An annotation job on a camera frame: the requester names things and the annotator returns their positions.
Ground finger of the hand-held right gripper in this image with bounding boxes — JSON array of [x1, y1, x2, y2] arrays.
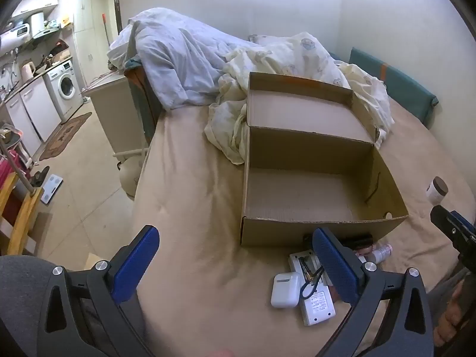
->
[[430, 204, 464, 248], [448, 210, 476, 240]]

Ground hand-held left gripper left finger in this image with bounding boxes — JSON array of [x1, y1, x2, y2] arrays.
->
[[37, 225, 160, 357]]

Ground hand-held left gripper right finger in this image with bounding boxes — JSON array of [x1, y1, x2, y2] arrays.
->
[[312, 228, 436, 357]]

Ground black device with wrist strap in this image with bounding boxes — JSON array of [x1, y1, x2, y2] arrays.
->
[[301, 232, 373, 300]]

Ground white remote device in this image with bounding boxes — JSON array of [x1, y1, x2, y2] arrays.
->
[[289, 251, 336, 327]]

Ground small white pink-label bottle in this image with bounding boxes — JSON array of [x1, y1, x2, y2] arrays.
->
[[366, 243, 393, 263]]

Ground white earbuds case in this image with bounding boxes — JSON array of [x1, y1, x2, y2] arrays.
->
[[270, 271, 303, 309]]

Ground cardboard box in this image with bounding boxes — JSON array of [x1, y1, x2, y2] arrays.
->
[[240, 71, 410, 248]]

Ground person's right hand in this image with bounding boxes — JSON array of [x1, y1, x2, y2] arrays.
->
[[436, 280, 470, 346]]

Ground white jar with brown lid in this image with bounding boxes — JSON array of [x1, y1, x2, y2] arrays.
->
[[426, 176, 449, 206]]

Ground white round appliance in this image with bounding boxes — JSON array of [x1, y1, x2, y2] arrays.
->
[[118, 156, 144, 198]]

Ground white bathroom scale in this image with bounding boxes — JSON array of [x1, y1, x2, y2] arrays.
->
[[40, 176, 64, 204]]

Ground person's grey trouser leg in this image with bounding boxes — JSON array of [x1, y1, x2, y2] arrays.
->
[[0, 255, 93, 357]]

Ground yellow wooden chair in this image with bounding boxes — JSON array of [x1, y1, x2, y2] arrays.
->
[[0, 173, 43, 257]]

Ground teal headboard cushion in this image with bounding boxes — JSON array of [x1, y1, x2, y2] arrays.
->
[[329, 47, 439, 131]]

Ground brown doormat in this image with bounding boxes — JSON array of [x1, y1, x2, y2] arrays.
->
[[39, 112, 93, 162]]

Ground beige bedside cabinet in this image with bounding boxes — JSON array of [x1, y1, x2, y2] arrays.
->
[[81, 72, 149, 157]]

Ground red bag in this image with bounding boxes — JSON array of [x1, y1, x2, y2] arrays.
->
[[0, 152, 19, 198]]

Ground white kitchen base cabinets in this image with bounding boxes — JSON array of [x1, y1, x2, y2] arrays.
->
[[5, 78, 62, 157]]

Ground white washing machine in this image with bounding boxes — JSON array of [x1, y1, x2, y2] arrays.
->
[[43, 59, 84, 123]]

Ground cream bear-print quilt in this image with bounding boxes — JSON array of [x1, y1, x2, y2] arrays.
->
[[204, 32, 395, 166]]

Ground pale blue quilt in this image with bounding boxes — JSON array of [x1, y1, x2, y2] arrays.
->
[[107, 7, 261, 110]]

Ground tall white cupboard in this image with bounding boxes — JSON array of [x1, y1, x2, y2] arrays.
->
[[72, 0, 123, 90]]

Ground white cylindrical water heater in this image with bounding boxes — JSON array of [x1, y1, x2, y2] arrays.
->
[[0, 22, 32, 43]]

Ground red-handled broom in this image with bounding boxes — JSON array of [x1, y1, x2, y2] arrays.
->
[[101, 13, 112, 45]]

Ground white box wall heater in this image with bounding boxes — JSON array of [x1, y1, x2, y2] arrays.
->
[[28, 12, 45, 38]]

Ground white wall cabinet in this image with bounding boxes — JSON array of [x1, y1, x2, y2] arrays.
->
[[11, 0, 59, 17]]

